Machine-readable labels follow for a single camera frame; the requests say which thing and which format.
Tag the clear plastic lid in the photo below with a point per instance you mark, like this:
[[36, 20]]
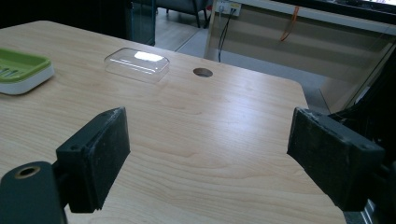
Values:
[[137, 64]]

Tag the dark chair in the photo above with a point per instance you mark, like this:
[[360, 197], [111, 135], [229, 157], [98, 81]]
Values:
[[183, 7]]

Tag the glass cabinet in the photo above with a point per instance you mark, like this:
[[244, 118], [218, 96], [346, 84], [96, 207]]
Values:
[[141, 21]]

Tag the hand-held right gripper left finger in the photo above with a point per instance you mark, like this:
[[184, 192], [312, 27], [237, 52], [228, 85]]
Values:
[[96, 155]]

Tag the beige partition panel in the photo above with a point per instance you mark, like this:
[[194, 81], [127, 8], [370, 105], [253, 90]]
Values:
[[299, 46]]

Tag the white power strip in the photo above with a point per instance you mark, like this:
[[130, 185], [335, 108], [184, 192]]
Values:
[[228, 7]]

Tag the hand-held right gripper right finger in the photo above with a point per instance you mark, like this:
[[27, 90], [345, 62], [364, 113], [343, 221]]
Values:
[[333, 158]]

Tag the green and white soap dish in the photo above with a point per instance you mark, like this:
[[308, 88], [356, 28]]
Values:
[[21, 72]]

